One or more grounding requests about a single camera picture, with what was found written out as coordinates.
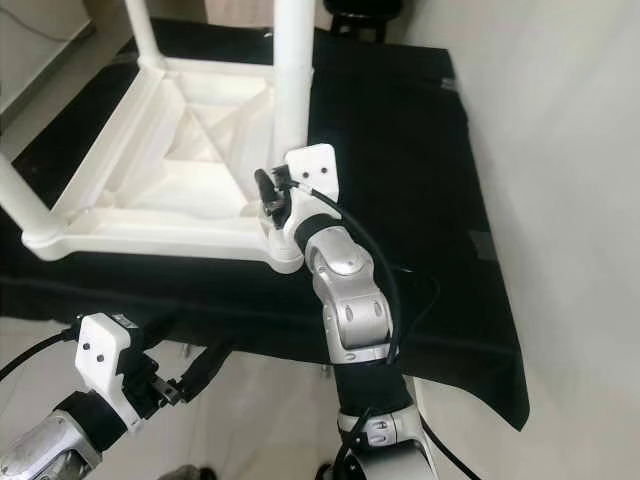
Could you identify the black stool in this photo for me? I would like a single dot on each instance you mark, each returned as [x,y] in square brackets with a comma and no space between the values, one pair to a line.
[365,15]

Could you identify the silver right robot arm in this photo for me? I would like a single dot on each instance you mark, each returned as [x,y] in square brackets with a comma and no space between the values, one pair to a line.
[355,300]

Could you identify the small grey tape piece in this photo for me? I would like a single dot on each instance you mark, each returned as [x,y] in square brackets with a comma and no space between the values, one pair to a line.
[446,82]

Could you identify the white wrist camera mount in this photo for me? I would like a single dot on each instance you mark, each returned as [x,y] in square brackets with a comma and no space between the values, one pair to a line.
[105,352]
[315,165]

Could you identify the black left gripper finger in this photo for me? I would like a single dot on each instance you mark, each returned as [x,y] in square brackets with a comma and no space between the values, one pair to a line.
[210,365]

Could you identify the metal table leg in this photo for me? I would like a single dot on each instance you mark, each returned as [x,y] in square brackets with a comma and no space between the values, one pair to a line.
[190,351]

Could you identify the black tablecloth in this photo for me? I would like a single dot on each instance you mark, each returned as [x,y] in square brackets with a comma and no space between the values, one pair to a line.
[390,130]

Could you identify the white plastic children table top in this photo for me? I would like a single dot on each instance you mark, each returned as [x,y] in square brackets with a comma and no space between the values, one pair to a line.
[180,180]

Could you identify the grey robot right foot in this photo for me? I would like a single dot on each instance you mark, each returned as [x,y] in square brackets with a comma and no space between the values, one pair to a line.
[330,472]

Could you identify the pale patterned mat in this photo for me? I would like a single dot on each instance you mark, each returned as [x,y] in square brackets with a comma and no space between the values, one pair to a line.
[240,12]

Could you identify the grey robot left foot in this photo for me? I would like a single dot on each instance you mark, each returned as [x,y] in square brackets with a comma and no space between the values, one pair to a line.
[180,473]

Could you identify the white plastic table leg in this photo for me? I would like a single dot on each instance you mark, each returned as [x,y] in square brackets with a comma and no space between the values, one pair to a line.
[145,30]
[292,70]
[25,205]

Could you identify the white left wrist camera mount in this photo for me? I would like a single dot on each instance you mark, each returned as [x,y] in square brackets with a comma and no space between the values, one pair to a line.
[105,352]

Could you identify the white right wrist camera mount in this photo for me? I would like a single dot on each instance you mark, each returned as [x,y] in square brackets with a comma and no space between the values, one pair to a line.
[315,165]

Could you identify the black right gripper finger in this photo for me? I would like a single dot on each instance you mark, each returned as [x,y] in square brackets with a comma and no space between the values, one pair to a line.
[265,188]

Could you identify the grey robot foot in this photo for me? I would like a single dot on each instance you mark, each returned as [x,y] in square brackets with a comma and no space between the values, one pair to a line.
[180,473]
[330,472]

